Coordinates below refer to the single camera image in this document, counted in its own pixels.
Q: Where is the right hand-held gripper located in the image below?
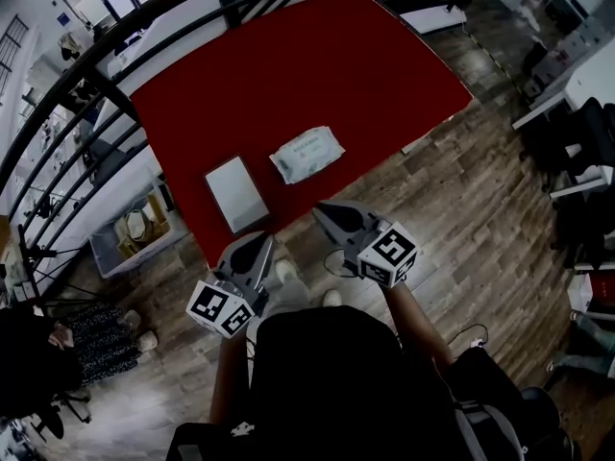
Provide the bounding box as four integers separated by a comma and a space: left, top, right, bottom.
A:
311, 200, 419, 289

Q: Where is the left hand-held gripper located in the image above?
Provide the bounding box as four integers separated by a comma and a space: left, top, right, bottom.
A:
185, 230, 276, 340

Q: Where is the white wet wipes packet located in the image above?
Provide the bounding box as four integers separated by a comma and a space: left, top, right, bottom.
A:
268, 124, 347, 185

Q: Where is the person's right forearm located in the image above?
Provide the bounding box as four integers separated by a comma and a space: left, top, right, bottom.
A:
381, 280, 456, 370

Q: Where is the person's left forearm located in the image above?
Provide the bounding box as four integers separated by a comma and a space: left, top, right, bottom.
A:
208, 333, 252, 425

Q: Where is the red box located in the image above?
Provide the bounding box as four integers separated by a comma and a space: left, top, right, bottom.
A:
589, 268, 615, 320

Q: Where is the clear plastic storage bin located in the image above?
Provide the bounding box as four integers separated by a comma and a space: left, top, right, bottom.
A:
87, 182, 186, 280

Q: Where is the person's black shirt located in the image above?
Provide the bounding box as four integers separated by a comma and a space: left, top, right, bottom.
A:
165, 304, 576, 461

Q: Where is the red tablecloth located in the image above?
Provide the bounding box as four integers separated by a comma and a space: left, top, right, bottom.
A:
129, 0, 475, 271

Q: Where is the white pillar base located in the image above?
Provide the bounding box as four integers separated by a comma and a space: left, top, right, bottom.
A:
398, 4, 469, 36

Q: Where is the black tripod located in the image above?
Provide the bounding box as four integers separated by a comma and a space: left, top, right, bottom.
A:
15, 222, 101, 317

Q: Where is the black metal railing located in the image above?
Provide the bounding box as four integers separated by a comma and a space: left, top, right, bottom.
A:
0, 0, 492, 279

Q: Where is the black office chair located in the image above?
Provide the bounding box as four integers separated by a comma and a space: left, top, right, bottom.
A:
551, 193, 615, 269
520, 96, 615, 187
27, 385, 93, 445

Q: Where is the white desk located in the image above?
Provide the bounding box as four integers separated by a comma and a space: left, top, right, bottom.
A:
510, 39, 615, 132

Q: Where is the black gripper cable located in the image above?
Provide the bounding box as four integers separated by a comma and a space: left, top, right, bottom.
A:
323, 247, 362, 279

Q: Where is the grey backpack strap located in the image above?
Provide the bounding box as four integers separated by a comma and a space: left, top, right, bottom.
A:
450, 398, 529, 461

